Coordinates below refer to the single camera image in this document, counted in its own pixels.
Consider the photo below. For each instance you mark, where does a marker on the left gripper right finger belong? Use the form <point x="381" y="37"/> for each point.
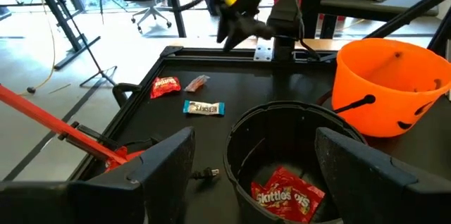
<point x="370" y="188"/>

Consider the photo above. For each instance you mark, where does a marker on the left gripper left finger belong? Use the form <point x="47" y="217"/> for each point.
<point x="158" y="181"/>

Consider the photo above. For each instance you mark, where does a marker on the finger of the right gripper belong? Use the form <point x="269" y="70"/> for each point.
<point x="223" y="30"/>
<point x="235" y="37"/>

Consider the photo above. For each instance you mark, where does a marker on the clear candy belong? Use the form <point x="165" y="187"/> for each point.
<point x="196" y="83"/>

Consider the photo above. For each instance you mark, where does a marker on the red Skittles packet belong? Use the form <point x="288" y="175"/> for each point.
<point x="165" y="86"/>
<point x="308" y="196"/>
<point x="267" y="199"/>

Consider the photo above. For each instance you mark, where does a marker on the white blue Hershey's bar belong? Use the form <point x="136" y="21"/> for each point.
<point x="203" y="107"/>

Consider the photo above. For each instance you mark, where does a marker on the orange plastic bucket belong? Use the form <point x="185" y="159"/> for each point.
<point x="380" y="86"/>

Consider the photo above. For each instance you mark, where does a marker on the black plastic bucket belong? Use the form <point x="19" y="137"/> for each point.
<point x="267" y="136"/>

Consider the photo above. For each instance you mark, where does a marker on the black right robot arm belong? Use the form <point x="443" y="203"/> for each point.
<point x="287" y="12"/>

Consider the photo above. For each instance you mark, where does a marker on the grey office chair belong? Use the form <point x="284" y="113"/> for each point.
<point x="151" y="11"/>

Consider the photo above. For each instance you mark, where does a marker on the black tripod stand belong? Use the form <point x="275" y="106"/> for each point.
<point x="100" y="73"/>

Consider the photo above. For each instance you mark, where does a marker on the black frame clamp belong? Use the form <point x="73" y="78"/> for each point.
<point x="121" y="90"/>

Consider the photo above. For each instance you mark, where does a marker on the black camera rig frame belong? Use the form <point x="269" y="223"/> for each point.
<point x="405" y="16"/>

